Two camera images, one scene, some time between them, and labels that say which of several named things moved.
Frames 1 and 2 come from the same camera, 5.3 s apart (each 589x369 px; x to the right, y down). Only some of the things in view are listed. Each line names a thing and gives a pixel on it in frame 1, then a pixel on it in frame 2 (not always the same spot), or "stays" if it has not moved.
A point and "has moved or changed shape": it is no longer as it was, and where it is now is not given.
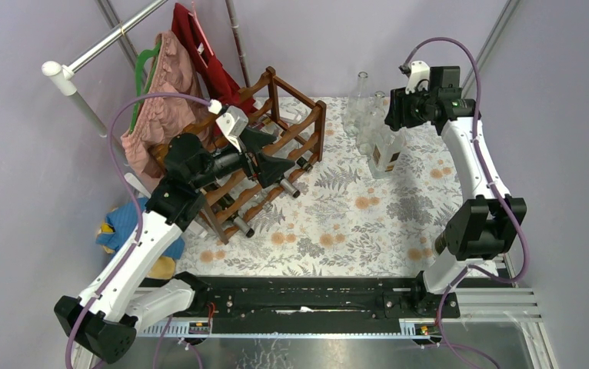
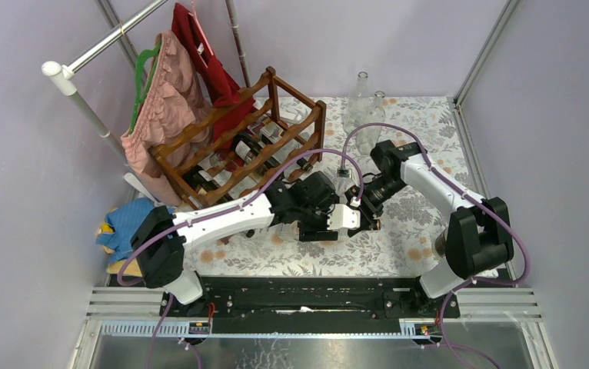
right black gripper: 398,101 → 368,212
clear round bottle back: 373,137 stays
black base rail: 293,303 stays
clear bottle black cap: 385,152 has moved or changed shape
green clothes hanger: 139,60 stays
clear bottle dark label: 440,243 stays
